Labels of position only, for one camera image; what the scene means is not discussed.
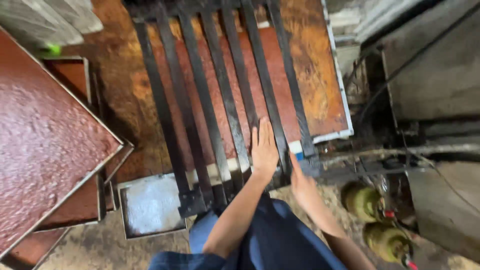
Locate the small grey empty metal tray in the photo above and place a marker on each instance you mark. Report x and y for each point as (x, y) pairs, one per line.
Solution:
(150, 206)

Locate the empty brown metal tray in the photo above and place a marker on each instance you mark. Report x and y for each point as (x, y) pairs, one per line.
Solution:
(33, 247)
(69, 75)
(80, 204)

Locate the tray filled with red-brown paste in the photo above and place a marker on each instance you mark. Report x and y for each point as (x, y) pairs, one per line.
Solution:
(45, 142)

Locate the person's blue clothing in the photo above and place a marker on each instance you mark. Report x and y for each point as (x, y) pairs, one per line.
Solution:
(277, 240)

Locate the person's left hand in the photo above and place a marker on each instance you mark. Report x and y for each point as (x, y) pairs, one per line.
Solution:
(264, 153)

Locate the black metal bar grate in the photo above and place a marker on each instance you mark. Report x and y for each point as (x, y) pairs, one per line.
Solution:
(204, 97)

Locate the person's right hand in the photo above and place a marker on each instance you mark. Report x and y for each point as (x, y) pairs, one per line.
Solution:
(305, 191)

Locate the large rusty white-rimmed tray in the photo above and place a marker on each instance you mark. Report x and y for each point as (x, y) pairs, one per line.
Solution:
(318, 75)

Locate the red-brown slab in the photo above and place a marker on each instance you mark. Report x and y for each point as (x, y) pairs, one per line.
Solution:
(277, 75)

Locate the grey corrugated sheet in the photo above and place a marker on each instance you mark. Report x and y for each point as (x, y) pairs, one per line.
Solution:
(45, 18)

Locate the green gas cylinder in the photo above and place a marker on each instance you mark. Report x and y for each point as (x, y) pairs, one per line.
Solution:
(386, 242)
(360, 200)

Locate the red gas regulator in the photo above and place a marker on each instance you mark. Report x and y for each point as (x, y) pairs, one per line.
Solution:
(411, 264)
(389, 214)

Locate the grey concrete block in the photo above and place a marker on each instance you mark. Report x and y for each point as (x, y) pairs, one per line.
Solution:
(438, 67)

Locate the person's right fingers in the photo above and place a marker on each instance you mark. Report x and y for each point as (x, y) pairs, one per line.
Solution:
(295, 167)

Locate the grey horizontal pipe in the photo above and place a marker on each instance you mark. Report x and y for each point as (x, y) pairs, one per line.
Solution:
(405, 150)

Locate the small green object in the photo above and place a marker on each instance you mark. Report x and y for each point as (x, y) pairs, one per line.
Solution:
(53, 50)

